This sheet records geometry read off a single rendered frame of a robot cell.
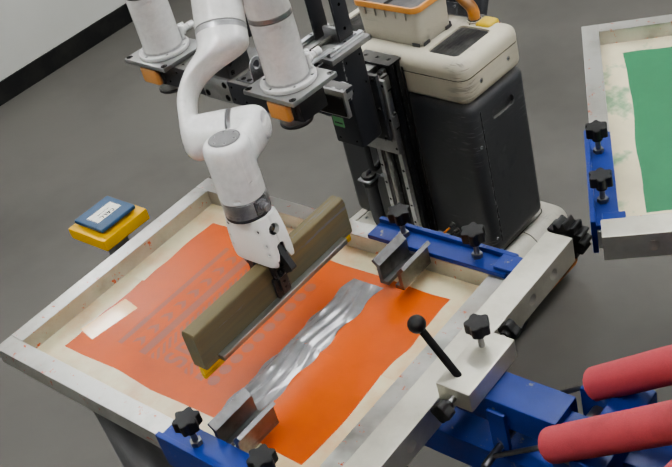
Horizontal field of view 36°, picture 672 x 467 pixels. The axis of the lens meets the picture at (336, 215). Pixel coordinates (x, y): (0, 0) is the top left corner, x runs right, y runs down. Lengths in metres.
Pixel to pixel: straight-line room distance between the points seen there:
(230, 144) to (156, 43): 0.98
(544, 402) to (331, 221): 0.52
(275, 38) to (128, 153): 2.57
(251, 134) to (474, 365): 0.48
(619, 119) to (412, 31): 0.73
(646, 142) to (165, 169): 2.67
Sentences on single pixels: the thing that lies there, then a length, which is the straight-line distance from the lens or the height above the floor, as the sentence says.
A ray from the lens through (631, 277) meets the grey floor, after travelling 3.27.
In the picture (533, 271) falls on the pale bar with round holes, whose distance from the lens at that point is 1.70.
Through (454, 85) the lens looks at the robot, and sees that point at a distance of 2.64.
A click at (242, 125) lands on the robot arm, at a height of 1.38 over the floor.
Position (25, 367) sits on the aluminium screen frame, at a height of 0.98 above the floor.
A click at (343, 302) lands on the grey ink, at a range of 1.84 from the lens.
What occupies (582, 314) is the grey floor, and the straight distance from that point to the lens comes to 3.16.
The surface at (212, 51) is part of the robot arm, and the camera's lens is 1.65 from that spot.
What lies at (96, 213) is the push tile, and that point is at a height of 0.97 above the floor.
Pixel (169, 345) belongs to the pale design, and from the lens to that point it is 1.90.
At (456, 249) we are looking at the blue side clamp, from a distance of 1.83.
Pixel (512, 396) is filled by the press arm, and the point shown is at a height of 1.04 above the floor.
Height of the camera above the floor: 2.12
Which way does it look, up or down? 34 degrees down
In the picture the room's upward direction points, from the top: 16 degrees counter-clockwise
